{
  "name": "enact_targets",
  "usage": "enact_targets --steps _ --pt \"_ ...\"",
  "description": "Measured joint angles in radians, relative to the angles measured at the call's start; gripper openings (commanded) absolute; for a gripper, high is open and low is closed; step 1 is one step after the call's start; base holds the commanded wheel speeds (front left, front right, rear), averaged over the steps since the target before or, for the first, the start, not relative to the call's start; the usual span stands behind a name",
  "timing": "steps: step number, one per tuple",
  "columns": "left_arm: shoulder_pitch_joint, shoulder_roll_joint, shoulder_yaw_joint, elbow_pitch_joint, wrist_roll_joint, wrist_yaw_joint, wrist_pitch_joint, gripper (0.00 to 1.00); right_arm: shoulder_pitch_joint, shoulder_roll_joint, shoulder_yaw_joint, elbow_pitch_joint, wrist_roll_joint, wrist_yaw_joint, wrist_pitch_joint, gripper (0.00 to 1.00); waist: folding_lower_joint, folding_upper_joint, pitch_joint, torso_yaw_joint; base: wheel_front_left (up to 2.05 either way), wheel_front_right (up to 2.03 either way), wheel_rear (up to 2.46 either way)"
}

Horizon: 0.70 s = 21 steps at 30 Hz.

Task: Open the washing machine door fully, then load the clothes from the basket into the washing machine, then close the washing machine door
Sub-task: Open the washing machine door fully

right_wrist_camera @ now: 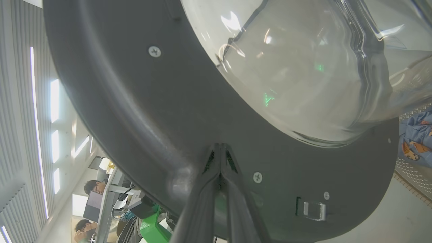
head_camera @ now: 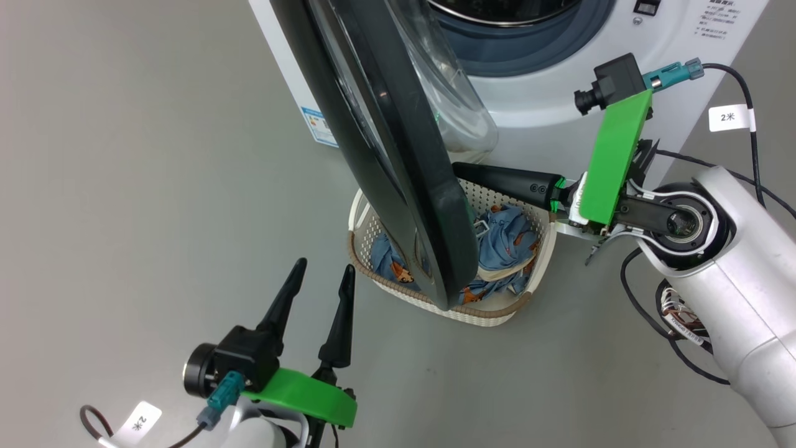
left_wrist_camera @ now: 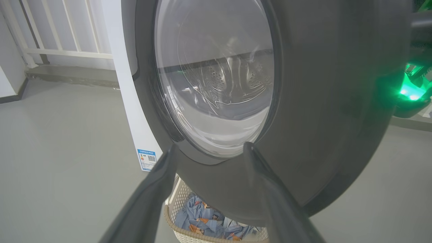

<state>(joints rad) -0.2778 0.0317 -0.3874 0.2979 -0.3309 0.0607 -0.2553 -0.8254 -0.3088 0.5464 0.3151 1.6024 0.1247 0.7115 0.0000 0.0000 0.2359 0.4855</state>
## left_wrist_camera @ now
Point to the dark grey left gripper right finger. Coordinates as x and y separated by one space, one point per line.
280 212

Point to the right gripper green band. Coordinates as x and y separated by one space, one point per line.
410 104

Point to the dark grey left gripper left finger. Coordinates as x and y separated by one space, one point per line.
145 209

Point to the blue clothes with orange print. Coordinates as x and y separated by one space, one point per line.
206 219

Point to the dark round washing machine door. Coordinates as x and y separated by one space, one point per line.
324 101

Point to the cream perforated laundry basket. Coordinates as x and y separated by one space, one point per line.
179 233

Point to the white front-load washing machine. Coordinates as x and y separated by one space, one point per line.
130 101

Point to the blue energy label sticker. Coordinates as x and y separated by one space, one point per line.
147 160

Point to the white metal railing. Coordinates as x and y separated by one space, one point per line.
67 53

